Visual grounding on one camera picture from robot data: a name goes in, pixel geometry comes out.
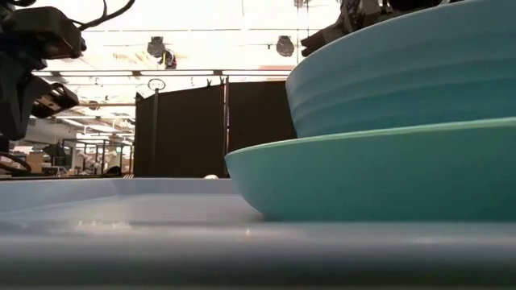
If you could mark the long ceiling light bar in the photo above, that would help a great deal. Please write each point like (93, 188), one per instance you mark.
(177, 73)

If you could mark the black loop-topped stand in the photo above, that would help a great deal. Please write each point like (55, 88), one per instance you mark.
(155, 117)

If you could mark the teal plate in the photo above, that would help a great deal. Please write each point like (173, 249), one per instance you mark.
(363, 181)

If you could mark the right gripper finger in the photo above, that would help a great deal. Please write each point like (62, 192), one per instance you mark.
(318, 40)

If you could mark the distant black workstation frame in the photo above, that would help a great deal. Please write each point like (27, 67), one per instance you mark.
(96, 157)

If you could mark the black curtain partition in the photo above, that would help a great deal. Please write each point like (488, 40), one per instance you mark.
(181, 133)

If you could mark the blue bowl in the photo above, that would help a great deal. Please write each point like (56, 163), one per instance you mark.
(403, 80)

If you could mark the blue plastic tray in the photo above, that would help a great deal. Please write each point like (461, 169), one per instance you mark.
(121, 241)

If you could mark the black ceiling camera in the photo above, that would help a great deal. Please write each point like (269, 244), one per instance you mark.
(285, 46)
(156, 46)

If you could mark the red black ceiling device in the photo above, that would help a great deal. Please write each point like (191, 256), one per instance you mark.
(169, 60)

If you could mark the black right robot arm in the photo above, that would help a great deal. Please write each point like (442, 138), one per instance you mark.
(415, 4)

